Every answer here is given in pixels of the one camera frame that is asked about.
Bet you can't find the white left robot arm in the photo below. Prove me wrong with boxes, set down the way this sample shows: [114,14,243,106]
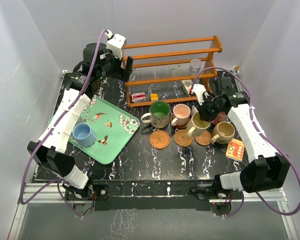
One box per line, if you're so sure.
[27,40,133,200]

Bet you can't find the green white flat box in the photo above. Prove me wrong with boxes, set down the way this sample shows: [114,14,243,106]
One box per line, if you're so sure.
[181,79,193,97]

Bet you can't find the woven rattan coaster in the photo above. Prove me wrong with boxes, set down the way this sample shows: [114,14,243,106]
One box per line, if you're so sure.
[173,129,193,147]
[149,130,171,150]

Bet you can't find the aluminium table frame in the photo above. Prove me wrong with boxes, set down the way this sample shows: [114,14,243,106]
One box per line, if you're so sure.
[8,69,300,240]

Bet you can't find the beige brown mug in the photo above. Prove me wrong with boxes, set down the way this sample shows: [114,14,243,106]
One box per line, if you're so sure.
[210,121,236,144]

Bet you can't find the red white small box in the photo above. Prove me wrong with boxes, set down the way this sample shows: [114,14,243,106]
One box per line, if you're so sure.
[130,92,146,103]

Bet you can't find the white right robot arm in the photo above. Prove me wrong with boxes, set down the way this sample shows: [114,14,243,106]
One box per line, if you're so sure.
[192,78,290,199]

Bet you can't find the smooth brown wooden coaster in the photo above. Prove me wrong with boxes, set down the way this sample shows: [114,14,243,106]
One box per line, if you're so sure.
[194,130,212,146]

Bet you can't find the yellow small block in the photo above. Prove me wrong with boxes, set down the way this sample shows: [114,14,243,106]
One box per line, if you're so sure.
[150,93,159,102]

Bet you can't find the green floral mug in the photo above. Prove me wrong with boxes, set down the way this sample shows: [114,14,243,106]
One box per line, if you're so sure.
[140,101,171,129]

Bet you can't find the yellow mug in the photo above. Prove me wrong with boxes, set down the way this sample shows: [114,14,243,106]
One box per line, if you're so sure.
[186,113,211,138]

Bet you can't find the dark grooved wooden coaster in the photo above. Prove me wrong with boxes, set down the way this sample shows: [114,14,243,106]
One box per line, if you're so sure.
[174,124,187,129]

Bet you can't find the pink mug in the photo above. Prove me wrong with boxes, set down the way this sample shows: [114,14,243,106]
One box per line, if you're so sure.
[170,104,191,127]

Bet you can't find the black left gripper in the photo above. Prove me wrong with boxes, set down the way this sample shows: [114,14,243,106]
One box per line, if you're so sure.
[97,46,133,83]

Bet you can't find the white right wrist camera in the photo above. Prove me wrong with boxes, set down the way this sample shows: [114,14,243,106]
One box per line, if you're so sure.
[190,83,207,106]

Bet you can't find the maroon speckled mug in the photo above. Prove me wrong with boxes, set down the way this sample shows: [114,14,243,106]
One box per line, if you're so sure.
[211,111,228,126]

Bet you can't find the green floral serving tray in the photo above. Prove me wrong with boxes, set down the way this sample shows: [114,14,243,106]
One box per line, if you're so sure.
[48,96,141,165]

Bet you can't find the blue mug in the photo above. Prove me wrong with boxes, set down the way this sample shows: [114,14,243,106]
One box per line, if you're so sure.
[72,123,97,148]

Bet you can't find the orange wooden rack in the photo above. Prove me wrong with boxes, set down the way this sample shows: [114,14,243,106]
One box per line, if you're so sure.
[123,35,223,108]

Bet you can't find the white speckled mug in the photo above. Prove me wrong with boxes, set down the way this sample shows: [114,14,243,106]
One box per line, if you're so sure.
[191,106,199,116]

